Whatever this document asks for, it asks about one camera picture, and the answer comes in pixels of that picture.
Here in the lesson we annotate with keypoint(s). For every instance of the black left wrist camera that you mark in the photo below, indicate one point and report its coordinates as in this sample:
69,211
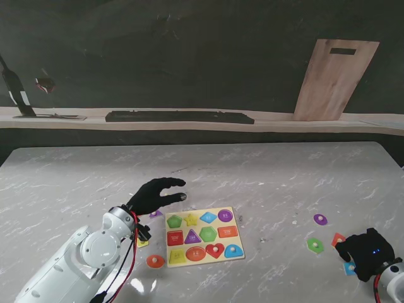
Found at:
144,233

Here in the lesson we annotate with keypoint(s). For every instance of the wine glass with red wine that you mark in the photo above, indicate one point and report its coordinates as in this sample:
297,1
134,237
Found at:
45,84

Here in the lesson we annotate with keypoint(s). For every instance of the purple circle puzzle piece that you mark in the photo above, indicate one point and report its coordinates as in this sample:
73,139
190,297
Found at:
320,219

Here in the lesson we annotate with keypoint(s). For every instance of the blue diamond puzzle piece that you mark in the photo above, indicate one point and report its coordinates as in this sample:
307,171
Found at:
348,269

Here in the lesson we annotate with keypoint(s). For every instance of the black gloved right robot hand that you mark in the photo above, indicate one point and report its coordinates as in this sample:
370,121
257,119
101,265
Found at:
370,255

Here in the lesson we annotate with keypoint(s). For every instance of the dark wine bottle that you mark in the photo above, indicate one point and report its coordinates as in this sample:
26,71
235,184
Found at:
15,88

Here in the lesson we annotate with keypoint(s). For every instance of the wooden shape puzzle board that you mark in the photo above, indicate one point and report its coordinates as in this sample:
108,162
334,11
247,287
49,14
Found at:
205,235

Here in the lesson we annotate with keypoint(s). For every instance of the orange rectangle puzzle piece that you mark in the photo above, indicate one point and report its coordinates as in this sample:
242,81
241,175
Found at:
337,239

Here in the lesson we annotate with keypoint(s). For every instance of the green hexagon puzzle piece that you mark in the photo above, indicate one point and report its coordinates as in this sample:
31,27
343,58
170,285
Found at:
315,245

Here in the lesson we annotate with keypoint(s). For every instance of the red heart puzzle piece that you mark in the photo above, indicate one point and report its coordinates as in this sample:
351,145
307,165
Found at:
215,251

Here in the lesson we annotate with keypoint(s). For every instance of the wooden cutting board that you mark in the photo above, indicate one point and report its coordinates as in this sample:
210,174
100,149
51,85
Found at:
334,82

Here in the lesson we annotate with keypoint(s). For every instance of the blue semicircle puzzle piece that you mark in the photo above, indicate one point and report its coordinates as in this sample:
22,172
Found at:
234,251

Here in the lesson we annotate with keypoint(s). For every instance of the light wooden shelf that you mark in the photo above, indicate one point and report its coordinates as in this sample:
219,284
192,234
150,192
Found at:
63,122

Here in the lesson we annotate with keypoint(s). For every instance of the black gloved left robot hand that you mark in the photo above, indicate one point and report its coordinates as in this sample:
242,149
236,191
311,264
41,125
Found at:
150,199

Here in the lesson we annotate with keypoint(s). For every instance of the purple triangle puzzle piece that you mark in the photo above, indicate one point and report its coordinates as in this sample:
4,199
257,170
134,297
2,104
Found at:
156,215

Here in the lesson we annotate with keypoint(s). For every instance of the orange oval puzzle piece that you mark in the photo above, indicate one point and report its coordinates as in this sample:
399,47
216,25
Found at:
155,262

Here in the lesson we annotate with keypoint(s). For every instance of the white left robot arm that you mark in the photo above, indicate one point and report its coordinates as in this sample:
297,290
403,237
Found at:
79,262

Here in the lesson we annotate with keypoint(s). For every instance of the yellow trapezoid puzzle piece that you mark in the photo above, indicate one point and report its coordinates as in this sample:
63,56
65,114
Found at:
143,243

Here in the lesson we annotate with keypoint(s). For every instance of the long black tray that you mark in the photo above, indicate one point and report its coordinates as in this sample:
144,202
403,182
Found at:
180,116

